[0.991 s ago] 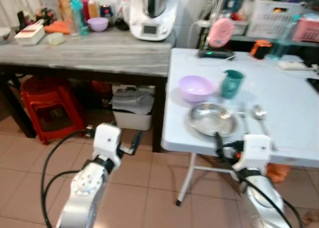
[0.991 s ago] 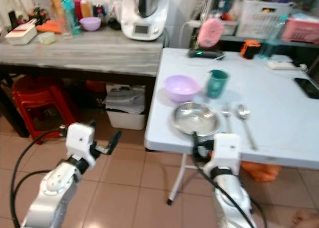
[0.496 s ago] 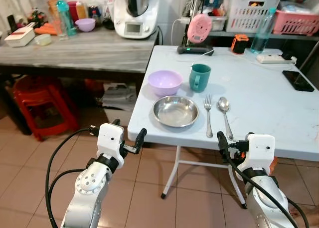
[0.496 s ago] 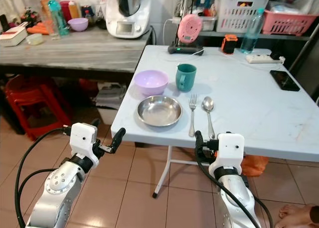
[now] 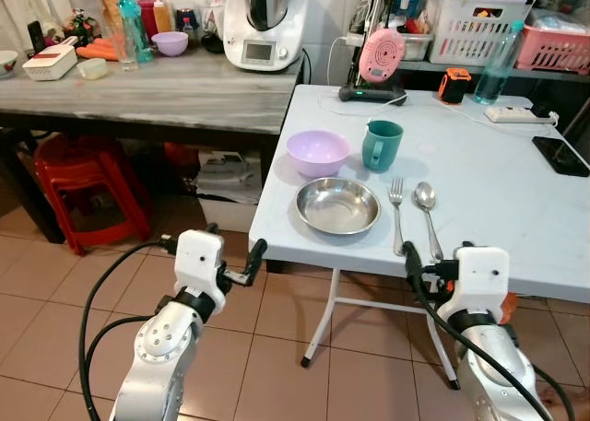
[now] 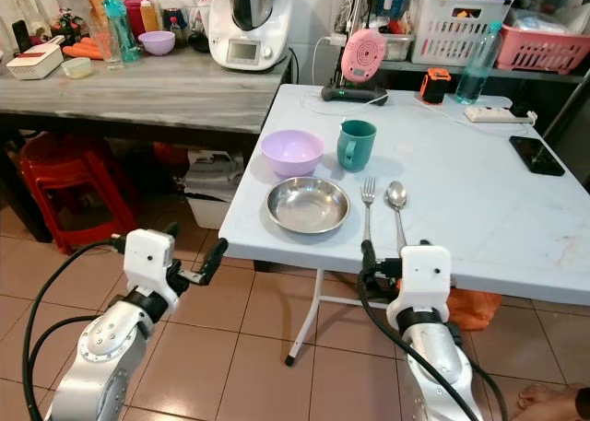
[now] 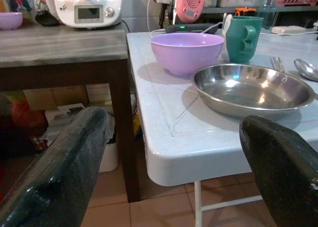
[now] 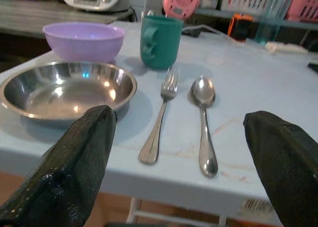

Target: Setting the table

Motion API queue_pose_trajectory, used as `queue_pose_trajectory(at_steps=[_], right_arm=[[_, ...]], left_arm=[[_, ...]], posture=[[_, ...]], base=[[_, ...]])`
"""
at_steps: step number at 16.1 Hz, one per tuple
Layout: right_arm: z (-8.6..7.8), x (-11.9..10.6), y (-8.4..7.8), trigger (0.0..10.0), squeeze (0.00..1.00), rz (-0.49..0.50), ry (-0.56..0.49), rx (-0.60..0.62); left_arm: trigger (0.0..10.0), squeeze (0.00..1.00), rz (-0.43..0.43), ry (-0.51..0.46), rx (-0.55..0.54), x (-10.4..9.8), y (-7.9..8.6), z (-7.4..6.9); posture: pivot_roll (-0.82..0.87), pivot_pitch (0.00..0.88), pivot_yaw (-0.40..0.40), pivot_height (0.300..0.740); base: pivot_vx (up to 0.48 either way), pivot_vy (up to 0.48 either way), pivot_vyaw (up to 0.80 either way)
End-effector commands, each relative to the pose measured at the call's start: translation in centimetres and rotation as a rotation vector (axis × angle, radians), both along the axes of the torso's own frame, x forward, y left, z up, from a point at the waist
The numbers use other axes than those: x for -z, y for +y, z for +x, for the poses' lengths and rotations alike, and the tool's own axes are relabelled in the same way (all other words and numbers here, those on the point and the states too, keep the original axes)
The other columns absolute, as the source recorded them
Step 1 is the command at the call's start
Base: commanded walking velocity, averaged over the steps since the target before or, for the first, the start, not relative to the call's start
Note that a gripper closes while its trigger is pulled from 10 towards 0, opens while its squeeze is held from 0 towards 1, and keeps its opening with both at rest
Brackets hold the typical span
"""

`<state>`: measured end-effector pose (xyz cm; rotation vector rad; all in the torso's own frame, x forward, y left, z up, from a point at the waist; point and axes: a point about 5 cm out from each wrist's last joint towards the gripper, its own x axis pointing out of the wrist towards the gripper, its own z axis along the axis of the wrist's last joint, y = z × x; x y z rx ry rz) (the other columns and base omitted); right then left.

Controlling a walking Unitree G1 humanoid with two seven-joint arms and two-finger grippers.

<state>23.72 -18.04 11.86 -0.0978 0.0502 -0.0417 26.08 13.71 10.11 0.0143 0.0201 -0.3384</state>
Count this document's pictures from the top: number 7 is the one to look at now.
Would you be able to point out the green plastic mug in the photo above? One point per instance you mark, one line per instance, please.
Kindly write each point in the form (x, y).
(242, 39)

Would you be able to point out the orange black device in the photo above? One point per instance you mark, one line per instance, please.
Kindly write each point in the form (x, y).
(246, 11)

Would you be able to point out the white power strip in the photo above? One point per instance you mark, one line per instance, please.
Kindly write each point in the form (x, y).
(288, 29)

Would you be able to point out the white plastic spoon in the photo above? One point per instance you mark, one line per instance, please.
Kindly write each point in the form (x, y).
(226, 25)

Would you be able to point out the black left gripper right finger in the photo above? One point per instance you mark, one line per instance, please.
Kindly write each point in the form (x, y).
(285, 167)

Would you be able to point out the black round lid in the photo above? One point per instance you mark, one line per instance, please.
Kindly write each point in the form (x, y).
(47, 19)

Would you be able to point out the white folding table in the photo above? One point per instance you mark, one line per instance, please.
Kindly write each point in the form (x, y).
(179, 127)

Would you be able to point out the small clear bottle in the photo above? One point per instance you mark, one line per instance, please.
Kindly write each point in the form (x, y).
(22, 9)

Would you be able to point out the dark wooden table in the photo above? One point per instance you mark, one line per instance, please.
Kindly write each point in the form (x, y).
(62, 53)

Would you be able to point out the purple plastic bowl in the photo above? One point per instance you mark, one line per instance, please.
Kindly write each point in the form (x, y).
(186, 52)
(10, 20)

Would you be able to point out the white storage box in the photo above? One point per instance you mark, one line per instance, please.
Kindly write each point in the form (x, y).
(109, 157)

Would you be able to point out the white kitchen machine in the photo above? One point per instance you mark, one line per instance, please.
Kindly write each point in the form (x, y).
(88, 7)

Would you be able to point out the black power strip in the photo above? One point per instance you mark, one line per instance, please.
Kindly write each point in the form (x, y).
(191, 27)

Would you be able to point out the pink round device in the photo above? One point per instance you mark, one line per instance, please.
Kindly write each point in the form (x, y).
(190, 4)

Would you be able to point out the stainless steel spoon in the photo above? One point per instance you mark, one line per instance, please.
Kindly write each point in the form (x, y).
(306, 69)

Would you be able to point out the metal chopsticks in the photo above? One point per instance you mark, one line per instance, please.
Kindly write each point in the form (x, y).
(277, 63)

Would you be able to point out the cardboard box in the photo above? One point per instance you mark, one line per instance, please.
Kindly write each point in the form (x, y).
(57, 96)

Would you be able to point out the stainless steel plate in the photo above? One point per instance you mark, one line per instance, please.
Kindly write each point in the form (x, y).
(251, 90)

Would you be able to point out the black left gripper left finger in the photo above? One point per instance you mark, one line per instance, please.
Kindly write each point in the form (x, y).
(59, 167)

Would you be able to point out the red plastic bag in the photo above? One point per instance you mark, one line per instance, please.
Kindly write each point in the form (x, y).
(23, 112)

